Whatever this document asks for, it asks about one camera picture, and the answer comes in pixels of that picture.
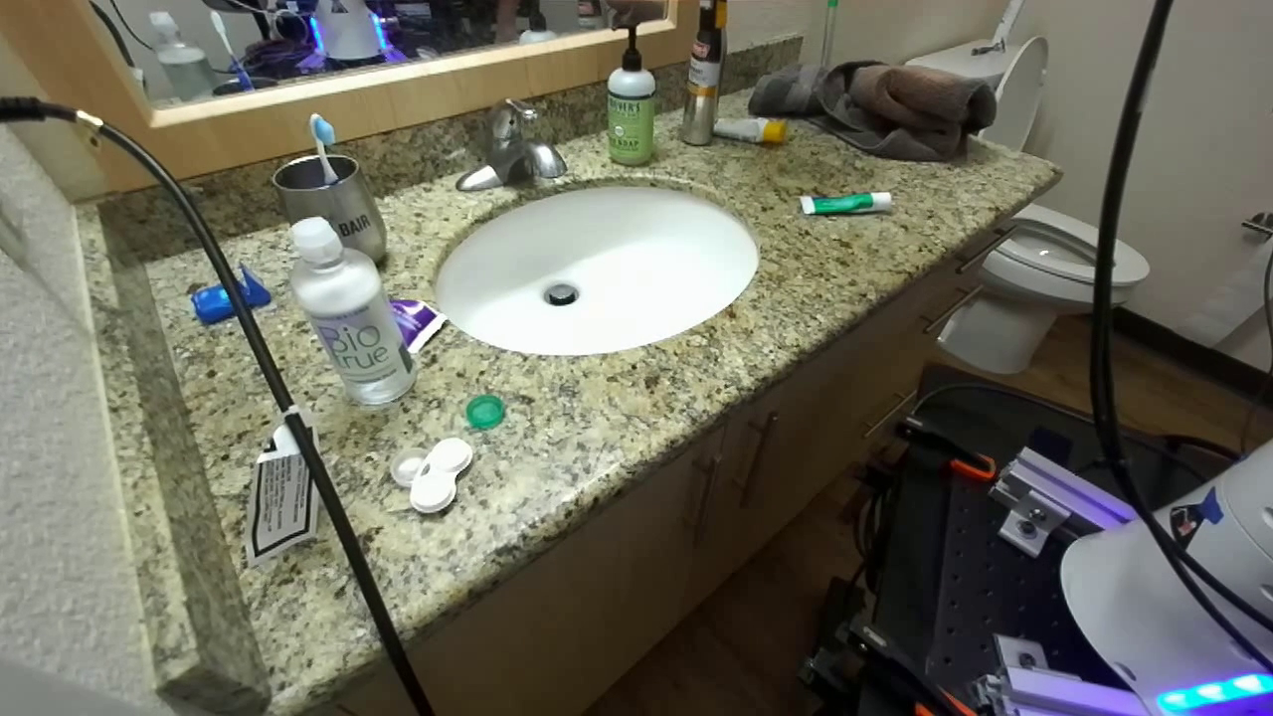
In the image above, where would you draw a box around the green white toothpaste tube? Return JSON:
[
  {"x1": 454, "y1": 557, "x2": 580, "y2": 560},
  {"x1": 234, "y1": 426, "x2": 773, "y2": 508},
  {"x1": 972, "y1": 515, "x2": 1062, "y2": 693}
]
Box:
[{"x1": 796, "y1": 187, "x2": 898, "y2": 223}]

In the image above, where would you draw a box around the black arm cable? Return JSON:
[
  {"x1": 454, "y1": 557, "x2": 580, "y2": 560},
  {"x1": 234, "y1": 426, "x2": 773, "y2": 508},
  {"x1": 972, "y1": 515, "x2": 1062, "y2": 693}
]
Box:
[{"x1": 1088, "y1": 0, "x2": 1273, "y2": 667}]

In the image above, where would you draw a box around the wooden vanity cabinet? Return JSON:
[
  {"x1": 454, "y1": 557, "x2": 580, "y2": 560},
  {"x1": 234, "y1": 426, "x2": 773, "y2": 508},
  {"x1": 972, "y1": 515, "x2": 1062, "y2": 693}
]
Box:
[{"x1": 332, "y1": 223, "x2": 1012, "y2": 716}]

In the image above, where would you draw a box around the chrome faucet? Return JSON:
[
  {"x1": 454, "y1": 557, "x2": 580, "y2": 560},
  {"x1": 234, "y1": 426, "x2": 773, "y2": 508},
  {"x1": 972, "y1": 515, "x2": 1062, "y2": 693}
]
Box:
[{"x1": 454, "y1": 96, "x2": 573, "y2": 199}]

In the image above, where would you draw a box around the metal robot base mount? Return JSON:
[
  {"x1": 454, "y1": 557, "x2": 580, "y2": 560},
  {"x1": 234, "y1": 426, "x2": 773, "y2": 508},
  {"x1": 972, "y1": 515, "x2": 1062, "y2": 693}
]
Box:
[{"x1": 988, "y1": 446, "x2": 1171, "y2": 716}]

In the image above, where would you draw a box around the white oval sink basin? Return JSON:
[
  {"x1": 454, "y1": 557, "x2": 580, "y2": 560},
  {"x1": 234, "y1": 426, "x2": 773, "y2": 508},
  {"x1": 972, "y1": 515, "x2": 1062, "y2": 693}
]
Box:
[{"x1": 429, "y1": 178, "x2": 763, "y2": 358}]

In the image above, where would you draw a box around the wood framed wall mirror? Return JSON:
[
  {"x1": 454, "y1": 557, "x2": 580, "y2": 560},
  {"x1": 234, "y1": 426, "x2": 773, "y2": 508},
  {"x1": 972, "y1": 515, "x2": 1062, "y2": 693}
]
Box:
[{"x1": 0, "y1": 0, "x2": 706, "y2": 202}]

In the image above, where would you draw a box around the blue white toothbrush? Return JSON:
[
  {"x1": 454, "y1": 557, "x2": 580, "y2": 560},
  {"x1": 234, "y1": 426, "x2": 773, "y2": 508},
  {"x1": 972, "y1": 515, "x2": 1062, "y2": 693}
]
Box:
[{"x1": 308, "y1": 110, "x2": 345, "y2": 190}]

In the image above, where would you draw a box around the orange black clamp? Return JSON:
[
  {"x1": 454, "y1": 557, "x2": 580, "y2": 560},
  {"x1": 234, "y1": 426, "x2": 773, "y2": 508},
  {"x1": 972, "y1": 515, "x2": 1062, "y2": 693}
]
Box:
[{"x1": 932, "y1": 443, "x2": 1001, "y2": 491}]

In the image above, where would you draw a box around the purple packet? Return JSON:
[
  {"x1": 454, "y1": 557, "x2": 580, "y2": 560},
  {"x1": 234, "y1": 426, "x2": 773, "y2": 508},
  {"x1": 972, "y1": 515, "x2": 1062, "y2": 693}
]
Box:
[{"x1": 385, "y1": 296, "x2": 451, "y2": 364}]

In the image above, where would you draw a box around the small green round cap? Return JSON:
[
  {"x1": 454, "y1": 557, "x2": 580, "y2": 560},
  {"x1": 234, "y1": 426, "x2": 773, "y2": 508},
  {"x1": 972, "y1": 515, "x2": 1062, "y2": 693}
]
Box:
[{"x1": 463, "y1": 392, "x2": 515, "y2": 434}]

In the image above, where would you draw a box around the small blue plastic item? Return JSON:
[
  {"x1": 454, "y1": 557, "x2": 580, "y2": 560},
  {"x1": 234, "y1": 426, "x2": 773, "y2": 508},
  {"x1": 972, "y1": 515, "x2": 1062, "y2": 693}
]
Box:
[{"x1": 187, "y1": 263, "x2": 277, "y2": 329}]

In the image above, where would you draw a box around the green handled mop stick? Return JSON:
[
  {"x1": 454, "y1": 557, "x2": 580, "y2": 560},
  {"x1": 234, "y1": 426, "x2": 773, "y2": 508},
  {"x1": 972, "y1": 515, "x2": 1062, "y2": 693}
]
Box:
[{"x1": 821, "y1": 0, "x2": 848, "y2": 68}]

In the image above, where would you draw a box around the black power cable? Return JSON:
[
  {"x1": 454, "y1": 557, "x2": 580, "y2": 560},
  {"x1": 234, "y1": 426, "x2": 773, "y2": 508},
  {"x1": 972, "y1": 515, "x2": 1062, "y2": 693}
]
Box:
[{"x1": 0, "y1": 93, "x2": 437, "y2": 716}]

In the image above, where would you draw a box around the brown folded towel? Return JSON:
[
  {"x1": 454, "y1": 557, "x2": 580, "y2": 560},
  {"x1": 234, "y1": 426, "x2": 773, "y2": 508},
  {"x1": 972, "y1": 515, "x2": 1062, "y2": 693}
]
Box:
[{"x1": 743, "y1": 55, "x2": 1001, "y2": 166}]

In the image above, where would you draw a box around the green soap pump bottle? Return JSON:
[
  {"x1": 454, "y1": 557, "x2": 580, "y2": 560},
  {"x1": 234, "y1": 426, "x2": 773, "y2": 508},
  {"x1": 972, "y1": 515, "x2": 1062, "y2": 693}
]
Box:
[{"x1": 605, "y1": 16, "x2": 662, "y2": 170}]

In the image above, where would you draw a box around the white sunscreen tube yellow cap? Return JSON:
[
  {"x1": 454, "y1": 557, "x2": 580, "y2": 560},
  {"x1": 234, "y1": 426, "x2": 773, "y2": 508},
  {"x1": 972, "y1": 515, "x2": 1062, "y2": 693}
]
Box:
[{"x1": 714, "y1": 114, "x2": 796, "y2": 150}]

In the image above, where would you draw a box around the white cable tag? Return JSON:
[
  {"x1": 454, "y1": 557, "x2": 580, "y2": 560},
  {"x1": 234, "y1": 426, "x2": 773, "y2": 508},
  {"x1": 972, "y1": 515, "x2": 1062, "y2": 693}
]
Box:
[{"x1": 244, "y1": 422, "x2": 324, "y2": 571}]

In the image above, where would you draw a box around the spray can with orange cap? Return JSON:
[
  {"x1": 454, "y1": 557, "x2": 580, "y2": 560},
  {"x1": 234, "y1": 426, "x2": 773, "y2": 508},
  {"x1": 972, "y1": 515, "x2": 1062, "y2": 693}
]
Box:
[{"x1": 678, "y1": 0, "x2": 731, "y2": 150}]

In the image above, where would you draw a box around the clear contact solution bottle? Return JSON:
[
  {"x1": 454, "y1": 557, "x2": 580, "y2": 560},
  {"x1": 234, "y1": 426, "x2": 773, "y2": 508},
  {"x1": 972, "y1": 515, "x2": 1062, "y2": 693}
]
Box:
[{"x1": 287, "y1": 215, "x2": 418, "y2": 415}]

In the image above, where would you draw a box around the metal toothbrush cup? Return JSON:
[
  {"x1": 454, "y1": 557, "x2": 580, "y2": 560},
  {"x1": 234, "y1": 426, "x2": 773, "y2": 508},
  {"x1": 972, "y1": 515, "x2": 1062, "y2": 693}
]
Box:
[{"x1": 272, "y1": 150, "x2": 390, "y2": 266}]

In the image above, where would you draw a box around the white toilet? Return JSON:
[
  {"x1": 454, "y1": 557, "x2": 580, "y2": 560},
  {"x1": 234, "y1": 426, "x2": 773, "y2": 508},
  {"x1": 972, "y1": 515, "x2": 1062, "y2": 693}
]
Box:
[{"x1": 913, "y1": 32, "x2": 1153, "y2": 378}]

